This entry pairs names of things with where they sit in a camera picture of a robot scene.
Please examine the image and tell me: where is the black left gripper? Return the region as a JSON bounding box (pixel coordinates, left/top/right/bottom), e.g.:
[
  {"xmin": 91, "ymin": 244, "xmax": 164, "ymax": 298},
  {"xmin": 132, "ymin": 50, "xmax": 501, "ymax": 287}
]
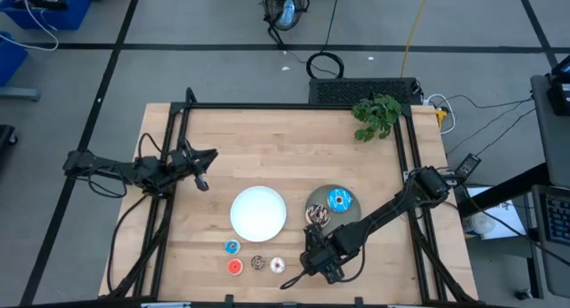
[{"xmin": 171, "ymin": 138, "xmax": 219, "ymax": 192}]

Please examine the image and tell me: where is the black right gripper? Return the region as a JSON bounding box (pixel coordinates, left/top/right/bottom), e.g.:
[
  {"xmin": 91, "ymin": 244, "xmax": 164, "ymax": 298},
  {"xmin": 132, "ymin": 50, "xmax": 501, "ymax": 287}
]
[{"xmin": 300, "ymin": 224, "xmax": 346, "ymax": 285}]

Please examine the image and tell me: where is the large chocolate iced donut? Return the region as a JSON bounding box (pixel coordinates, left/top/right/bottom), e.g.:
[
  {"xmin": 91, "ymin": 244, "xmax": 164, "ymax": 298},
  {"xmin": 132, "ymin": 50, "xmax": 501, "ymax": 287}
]
[{"xmin": 305, "ymin": 203, "xmax": 331, "ymax": 228}]

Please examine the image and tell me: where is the large blue iced donut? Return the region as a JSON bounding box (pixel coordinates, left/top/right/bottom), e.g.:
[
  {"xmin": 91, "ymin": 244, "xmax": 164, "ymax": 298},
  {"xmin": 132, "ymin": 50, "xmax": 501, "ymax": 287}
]
[{"xmin": 326, "ymin": 187, "xmax": 354, "ymax": 215}]

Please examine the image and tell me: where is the grey round plate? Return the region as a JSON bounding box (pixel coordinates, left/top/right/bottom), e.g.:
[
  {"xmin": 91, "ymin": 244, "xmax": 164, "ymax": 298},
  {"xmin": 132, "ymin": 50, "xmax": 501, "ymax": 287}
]
[{"xmin": 305, "ymin": 183, "xmax": 362, "ymax": 236}]

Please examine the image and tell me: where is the white round plate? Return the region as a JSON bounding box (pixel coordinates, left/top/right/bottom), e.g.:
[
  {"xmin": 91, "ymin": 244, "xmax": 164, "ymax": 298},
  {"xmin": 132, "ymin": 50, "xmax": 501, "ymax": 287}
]
[{"xmin": 229, "ymin": 185, "xmax": 288, "ymax": 243}]

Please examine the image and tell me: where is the green leafy plant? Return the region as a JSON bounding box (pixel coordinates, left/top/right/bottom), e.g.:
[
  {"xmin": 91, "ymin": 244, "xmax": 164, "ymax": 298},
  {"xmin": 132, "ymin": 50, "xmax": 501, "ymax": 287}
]
[{"xmin": 350, "ymin": 93, "xmax": 403, "ymax": 143}]

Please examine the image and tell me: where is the black perforated computer case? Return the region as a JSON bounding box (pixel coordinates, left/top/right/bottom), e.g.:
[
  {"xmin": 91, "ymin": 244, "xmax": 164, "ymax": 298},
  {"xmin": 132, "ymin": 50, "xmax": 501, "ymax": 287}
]
[{"xmin": 308, "ymin": 77, "xmax": 423, "ymax": 107}]

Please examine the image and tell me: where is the black floor fan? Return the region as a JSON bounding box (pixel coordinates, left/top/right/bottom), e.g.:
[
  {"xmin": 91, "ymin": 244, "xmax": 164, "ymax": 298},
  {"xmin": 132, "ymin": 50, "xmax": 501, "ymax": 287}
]
[{"xmin": 260, "ymin": 0, "xmax": 311, "ymax": 33}]

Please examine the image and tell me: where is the clear tape roll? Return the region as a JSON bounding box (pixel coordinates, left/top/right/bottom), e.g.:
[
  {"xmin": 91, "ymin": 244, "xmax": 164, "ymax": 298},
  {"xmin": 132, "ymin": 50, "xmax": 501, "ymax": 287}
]
[{"xmin": 469, "ymin": 211, "xmax": 496, "ymax": 236}]

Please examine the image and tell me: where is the black power adapter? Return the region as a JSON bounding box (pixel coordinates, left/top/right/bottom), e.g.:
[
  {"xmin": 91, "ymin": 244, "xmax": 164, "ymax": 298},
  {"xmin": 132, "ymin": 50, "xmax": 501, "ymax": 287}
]
[{"xmin": 453, "ymin": 152, "xmax": 483, "ymax": 179}]

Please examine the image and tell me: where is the blue plastic bin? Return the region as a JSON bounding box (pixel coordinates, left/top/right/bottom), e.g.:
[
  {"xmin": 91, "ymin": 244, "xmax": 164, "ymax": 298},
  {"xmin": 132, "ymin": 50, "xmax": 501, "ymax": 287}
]
[
  {"xmin": 0, "ymin": 0, "xmax": 93, "ymax": 31},
  {"xmin": 0, "ymin": 31, "xmax": 29, "ymax": 87}
]

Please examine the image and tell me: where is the white paper sheet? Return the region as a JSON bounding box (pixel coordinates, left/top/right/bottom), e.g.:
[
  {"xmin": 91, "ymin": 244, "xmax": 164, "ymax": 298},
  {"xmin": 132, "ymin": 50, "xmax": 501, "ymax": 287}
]
[{"xmin": 462, "ymin": 185, "xmax": 529, "ymax": 241}]

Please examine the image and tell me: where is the black diagonal beam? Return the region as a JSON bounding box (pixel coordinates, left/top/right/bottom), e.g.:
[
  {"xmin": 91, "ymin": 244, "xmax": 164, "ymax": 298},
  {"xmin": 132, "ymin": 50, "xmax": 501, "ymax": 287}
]
[{"xmin": 458, "ymin": 163, "xmax": 551, "ymax": 218}]

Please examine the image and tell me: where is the grey keyboard shelf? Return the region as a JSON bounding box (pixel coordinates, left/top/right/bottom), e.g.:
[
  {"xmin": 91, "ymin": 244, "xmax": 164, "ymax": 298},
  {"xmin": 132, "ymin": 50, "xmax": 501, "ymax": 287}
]
[{"xmin": 532, "ymin": 182, "xmax": 570, "ymax": 299}]

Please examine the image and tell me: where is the black keyboard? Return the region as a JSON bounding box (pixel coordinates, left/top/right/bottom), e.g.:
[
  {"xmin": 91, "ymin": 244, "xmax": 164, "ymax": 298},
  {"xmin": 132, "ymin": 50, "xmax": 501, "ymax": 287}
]
[{"xmin": 543, "ymin": 192, "xmax": 570, "ymax": 247}]

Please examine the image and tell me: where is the grey desk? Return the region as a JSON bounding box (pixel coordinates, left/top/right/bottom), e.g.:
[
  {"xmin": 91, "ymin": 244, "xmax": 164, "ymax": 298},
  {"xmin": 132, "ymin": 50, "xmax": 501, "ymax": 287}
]
[{"xmin": 529, "ymin": 74, "xmax": 570, "ymax": 189}]

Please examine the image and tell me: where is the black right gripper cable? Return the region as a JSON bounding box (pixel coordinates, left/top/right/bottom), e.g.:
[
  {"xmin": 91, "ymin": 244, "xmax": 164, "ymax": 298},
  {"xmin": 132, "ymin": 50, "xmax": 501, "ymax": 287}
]
[{"xmin": 279, "ymin": 249, "xmax": 357, "ymax": 291}]

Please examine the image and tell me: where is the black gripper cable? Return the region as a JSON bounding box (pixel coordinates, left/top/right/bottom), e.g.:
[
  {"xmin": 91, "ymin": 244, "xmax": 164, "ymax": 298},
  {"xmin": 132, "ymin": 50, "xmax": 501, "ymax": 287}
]
[
  {"xmin": 136, "ymin": 132, "xmax": 165, "ymax": 162},
  {"xmin": 279, "ymin": 249, "xmax": 357, "ymax": 291}
]

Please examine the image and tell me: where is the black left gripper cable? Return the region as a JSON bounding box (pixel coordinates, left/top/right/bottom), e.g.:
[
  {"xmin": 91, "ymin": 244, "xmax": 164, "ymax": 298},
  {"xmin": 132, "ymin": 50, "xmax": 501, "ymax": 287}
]
[{"xmin": 136, "ymin": 132, "xmax": 165, "ymax": 162}]

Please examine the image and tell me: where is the black aluminium table frame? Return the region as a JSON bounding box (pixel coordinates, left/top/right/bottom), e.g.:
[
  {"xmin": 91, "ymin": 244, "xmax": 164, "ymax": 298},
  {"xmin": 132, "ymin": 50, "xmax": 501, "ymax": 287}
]
[{"xmin": 106, "ymin": 87, "xmax": 480, "ymax": 307}]

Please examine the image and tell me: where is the black coiled cable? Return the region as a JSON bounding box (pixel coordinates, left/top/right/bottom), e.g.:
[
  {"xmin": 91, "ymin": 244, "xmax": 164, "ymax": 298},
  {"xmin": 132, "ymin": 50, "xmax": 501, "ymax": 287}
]
[{"xmin": 284, "ymin": 0, "xmax": 346, "ymax": 81}]

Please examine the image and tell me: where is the black left arm base cable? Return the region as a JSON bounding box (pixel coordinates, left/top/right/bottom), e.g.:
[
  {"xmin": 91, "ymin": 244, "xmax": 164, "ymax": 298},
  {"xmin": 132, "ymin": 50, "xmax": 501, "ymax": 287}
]
[{"xmin": 105, "ymin": 194, "xmax": 151, "ymax": 296}]

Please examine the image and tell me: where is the long white floor cable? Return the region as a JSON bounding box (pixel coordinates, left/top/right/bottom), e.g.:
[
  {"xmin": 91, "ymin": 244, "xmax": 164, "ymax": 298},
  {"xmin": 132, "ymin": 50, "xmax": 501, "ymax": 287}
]
[{"xmin": 0, "ymin": 0, "xmax": 61, "ymax": 52}]

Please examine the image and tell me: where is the grey flat base plate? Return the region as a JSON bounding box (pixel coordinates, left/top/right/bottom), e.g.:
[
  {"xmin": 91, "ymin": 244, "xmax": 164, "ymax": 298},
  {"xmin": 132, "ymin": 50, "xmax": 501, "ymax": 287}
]
[{"xmin": 0, "ymin": 85, "xmax": 41, "ymax": 102}]

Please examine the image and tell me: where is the white looped cable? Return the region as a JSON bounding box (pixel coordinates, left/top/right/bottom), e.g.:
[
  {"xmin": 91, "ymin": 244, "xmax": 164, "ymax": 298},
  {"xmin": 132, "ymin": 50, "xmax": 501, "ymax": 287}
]
[{"xmin": 425, "ymin": 93, "xmax": 458, "ymax": 135}]

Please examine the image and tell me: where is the thin black cable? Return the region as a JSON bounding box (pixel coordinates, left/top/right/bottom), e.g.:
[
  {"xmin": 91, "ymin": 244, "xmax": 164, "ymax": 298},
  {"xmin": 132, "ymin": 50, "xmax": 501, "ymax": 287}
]
[
  {"xmin": 444, "ymin": 106, "xmax": 538, "ymax": 158},
  {"xmin": 438, "ymin": 93, "xmax": 535, "ymax": 111}
]

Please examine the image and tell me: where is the yellow floor cable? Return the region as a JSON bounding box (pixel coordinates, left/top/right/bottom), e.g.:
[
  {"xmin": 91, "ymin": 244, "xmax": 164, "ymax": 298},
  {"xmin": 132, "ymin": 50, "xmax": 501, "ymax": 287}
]
[{"xmin": 399, "ymin": 0, "xmax": 432, "ymax": 77}]

